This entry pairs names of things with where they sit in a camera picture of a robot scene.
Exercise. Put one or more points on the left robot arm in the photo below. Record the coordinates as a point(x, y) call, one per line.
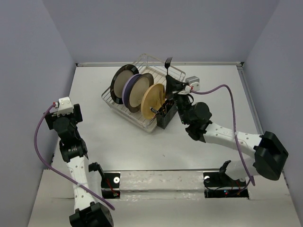
point(90, 208)

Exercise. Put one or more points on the black utensil caddy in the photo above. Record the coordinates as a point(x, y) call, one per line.
point(163, 121)

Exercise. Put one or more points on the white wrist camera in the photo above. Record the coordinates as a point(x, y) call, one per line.
point(64, 106)
point(193, 82)

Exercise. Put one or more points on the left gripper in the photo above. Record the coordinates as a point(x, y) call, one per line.
point(75, 116)

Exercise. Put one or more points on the yellow plate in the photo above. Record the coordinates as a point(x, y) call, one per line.
point(151, 98)

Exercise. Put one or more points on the metal wire dish rack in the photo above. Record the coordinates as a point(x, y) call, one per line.
point(144, 64)

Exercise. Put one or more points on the black rimmed plate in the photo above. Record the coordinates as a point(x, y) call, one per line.
point(119, 80)

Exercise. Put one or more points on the gold knife green handle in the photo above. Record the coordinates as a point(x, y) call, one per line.
point(163, 101)

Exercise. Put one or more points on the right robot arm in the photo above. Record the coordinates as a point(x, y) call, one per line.
point(260, 154)

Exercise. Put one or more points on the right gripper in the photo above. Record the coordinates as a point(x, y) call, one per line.
point(173, 85)

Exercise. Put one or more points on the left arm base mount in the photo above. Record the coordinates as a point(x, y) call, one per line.
point(109, 182)

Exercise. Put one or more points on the dark fork thin handle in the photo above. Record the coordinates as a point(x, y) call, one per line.
point(167, 64)

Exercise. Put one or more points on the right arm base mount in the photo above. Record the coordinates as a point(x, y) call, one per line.
point(220, 185)

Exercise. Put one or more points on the grey brown plate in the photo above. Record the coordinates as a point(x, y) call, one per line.
point(138, 90)

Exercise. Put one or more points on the purple plate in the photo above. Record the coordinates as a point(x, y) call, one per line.
point(127, 88)

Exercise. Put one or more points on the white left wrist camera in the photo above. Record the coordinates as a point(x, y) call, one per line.
point(64, 106)

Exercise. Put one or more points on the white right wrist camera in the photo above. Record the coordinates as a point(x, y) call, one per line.
point(193, 82)

